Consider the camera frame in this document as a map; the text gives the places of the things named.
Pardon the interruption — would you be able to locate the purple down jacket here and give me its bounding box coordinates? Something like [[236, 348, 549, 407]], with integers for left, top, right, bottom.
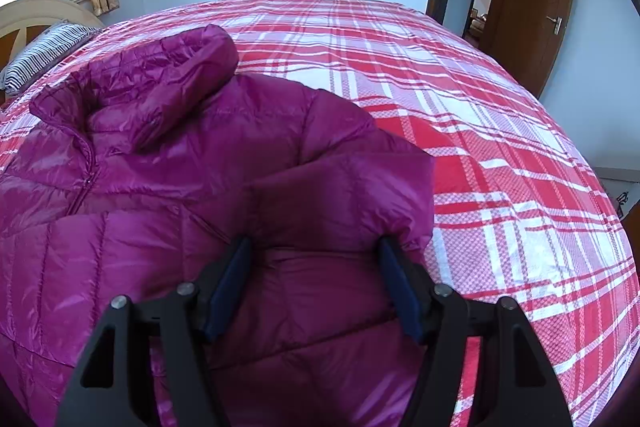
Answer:
[[0, 24, 436, 427]]

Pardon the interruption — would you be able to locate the striped pillow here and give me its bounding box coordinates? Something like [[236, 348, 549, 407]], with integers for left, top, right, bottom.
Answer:
[[3, 22, 104, 96]]

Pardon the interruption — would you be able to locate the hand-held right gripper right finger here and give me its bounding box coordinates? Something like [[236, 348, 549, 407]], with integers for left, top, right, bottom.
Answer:
[[378, 236, 574, 427]]

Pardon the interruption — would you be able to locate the red plaid bedsheet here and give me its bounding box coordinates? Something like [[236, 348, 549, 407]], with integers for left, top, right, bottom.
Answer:
[[0, 0, 634, 427]]

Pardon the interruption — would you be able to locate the cream wooden headboard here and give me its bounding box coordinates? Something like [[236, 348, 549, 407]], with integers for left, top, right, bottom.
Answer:
[[0, 0, 104, 74]]

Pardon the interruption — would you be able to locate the brown wooden door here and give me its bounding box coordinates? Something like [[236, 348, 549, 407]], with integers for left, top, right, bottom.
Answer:
[[482, 0, 579, 100]]

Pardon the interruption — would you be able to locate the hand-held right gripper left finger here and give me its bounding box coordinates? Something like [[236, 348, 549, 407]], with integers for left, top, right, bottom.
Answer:
[[55, 235, 252, 427]]

